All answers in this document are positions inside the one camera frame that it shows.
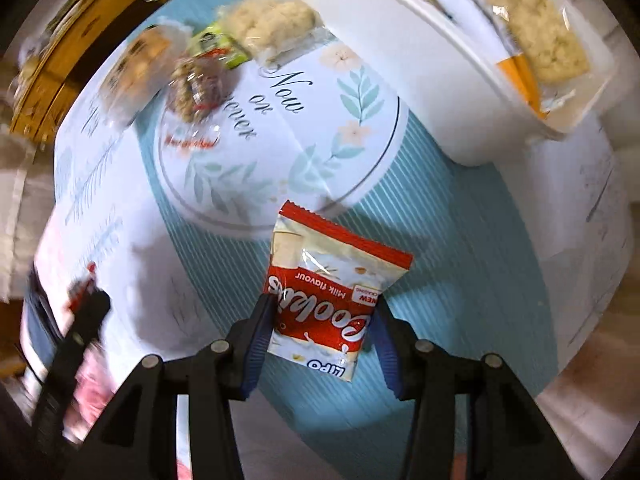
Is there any clear crumbly bread packet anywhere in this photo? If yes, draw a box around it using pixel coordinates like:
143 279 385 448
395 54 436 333
217 0 326 67

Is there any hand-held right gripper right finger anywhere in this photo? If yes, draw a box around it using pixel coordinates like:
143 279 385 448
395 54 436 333
367 302 583 480

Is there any clear nut snack packet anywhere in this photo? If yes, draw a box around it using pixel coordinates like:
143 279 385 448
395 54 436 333
162 50 242 150

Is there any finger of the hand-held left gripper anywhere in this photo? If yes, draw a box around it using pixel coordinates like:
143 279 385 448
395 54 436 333
64 277 112 356

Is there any round tan snack packet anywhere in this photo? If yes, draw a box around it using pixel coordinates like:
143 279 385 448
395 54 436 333
97 25 175 130

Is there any bread packet with white print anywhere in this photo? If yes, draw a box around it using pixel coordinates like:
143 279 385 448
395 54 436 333
410 0 617 133

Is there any red white snack packet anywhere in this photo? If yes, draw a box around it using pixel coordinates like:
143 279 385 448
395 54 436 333
264 200 415 383

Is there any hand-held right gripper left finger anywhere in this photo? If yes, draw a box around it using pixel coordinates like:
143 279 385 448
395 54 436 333
62 295 276 480

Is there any pink blanket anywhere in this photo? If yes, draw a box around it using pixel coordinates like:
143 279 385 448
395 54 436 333
64 350 128 443

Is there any wooden desk with drawers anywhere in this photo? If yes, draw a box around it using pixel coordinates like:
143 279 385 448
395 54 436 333
9 0 201 137

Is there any green snack packet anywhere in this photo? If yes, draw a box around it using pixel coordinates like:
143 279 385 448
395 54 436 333
187 22 254 72

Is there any printed leaf tablecloth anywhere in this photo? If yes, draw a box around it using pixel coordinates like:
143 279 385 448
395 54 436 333
50 0 632 480

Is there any white plastic box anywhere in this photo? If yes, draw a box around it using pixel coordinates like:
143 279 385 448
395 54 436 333
245 0 617 167

